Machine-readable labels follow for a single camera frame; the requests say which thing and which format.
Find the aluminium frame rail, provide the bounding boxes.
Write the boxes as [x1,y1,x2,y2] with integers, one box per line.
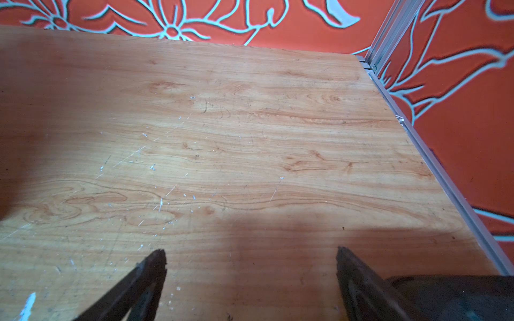
[358,1,513,276]

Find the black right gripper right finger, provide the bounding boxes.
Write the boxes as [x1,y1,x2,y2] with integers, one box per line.
[336,247,422,320]

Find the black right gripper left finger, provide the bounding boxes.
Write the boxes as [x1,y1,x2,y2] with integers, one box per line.
[76,249,167,320]

